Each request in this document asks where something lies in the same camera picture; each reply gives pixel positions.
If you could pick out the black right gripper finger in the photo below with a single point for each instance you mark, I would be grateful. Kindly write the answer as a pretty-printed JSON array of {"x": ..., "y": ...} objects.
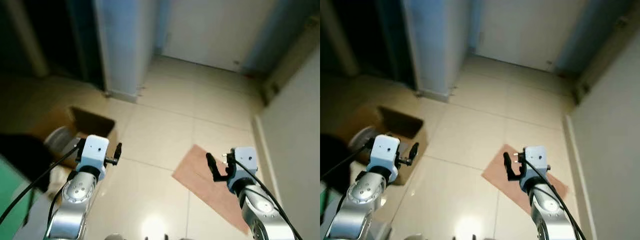
[
  {"x": 212, "y": 165},
  {"x": 508, "y": 165}
]

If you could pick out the open brown cardboard box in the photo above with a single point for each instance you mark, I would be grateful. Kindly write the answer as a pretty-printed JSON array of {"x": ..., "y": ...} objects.
[
  {"x": 92, "y": 122},
  {"x": 402, "y": 125}
]

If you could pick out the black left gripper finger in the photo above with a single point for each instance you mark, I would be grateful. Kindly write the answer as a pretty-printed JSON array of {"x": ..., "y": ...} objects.
[
  {"x": 414, "y": 151},
  {"x": 118, "y": 151}
]

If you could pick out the black table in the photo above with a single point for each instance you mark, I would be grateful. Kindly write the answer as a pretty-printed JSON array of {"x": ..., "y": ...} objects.
[
  {"x": 330, "y": 160},
  {"x": 20, "y": 155}
]

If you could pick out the grey round object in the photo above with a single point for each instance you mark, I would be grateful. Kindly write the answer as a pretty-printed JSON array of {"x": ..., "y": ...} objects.
[
  {"x": 361, "y": 139},
  {"x": 57, "y": 140}
]

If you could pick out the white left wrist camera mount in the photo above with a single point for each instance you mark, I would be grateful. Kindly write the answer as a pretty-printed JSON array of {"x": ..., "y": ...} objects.
[
  {"x": 94, "y": 150},
  {"x": 386, "y": 149}
]

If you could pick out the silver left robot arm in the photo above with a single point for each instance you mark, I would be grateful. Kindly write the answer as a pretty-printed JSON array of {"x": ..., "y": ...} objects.
[
  {"x": 365, "y": 192},
  {"x": 75, "y": 192}
]

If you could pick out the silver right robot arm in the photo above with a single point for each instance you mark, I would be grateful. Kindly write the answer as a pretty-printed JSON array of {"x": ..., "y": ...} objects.
[
  {"x": 550, "y": 210},
  {"x": 262, "y": 207}
]

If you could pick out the brown floor mat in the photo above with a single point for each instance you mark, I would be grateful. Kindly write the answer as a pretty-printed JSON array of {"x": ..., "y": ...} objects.
[
  {"x": 200, "y": 175},
  {"x": 492, "y": 172}
]

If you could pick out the white door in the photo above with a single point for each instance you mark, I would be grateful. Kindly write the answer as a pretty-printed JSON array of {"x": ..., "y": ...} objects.
[
  {"x": 525, "y": 27},
  {"x": 215, "y": 30}
]

